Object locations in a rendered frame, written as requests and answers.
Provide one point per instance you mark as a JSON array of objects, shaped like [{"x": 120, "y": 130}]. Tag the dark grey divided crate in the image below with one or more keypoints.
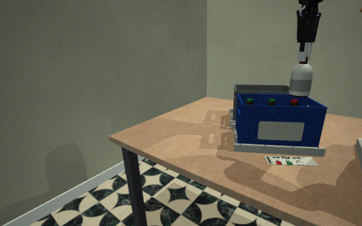
[{"x": 265, "y": 89}]

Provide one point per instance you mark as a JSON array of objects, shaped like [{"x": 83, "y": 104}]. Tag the green bottle with pale green label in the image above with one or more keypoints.
[
  {"x": 249, "y": 101},
  {"x": 271, "y": 102}
]

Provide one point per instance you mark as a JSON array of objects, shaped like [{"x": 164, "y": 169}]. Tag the white bottle with grey label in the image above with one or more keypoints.
[{"x": 301, "y": 79}]

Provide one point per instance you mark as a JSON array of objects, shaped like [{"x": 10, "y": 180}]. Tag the white paper pick list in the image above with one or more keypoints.
[{"x": 289, "y": 160}]

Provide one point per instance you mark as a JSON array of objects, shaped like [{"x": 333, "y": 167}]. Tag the dark blue crate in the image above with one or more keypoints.
[{"x": 287, "y": 125}]

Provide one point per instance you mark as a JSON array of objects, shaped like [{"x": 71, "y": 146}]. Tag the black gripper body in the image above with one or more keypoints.
[{"x": 309, "y": 4}]

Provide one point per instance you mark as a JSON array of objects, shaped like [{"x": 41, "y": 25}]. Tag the red bottle with pink label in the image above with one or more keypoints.
[{"x": 294, "y": 102}]

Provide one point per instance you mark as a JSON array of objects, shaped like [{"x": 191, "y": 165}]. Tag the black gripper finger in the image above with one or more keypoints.
[
  {"x": 313, "y": 31},
  {"x": 303, "y": 27}
]

